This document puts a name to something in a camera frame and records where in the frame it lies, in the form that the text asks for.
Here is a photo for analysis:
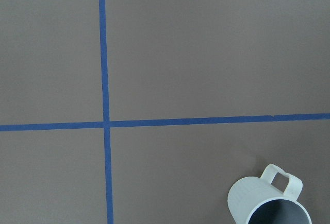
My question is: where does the white ribbed ceramic mug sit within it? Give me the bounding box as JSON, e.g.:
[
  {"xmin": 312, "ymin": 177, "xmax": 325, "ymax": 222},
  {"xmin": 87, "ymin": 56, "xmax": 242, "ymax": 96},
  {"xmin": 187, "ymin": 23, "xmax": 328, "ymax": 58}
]
[{"xmin": 227, "ymin": 164, "xmax": 312, "ymax": 223}]

